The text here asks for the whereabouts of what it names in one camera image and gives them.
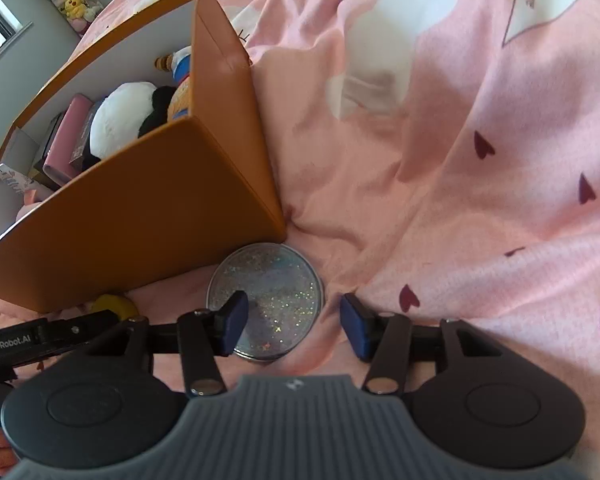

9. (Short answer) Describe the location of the dark grey box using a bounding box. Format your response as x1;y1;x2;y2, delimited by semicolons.
32;111;66;178

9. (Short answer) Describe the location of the round glitter disc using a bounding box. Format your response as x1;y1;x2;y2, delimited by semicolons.
206;242;326;363

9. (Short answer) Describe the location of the pink printed blanket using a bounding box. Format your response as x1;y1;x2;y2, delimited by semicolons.
0;0;600;480

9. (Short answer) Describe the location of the white cream tube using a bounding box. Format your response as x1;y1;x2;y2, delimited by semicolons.
0;162;34;197

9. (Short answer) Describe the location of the large panda plush toy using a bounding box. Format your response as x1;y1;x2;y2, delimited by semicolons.
82;81;178;171

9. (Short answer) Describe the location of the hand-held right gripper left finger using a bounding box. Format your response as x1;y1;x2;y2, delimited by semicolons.
87;290;251;398

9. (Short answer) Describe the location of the pink box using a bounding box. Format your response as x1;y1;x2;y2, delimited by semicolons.
42;94;95;181

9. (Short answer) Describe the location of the yellow round toy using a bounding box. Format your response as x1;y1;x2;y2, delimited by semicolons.
91;294;140;322

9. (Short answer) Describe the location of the dark printed box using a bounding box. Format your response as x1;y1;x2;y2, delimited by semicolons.
69;101;106;165

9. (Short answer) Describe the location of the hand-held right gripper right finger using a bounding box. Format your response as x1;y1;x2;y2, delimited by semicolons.
340;292;504;395

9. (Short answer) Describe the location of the orange cardboard box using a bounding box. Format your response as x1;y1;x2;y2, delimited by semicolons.
0;0;288;315

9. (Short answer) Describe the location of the orange blue plush toy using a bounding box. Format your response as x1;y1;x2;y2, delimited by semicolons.
154;46;194;124

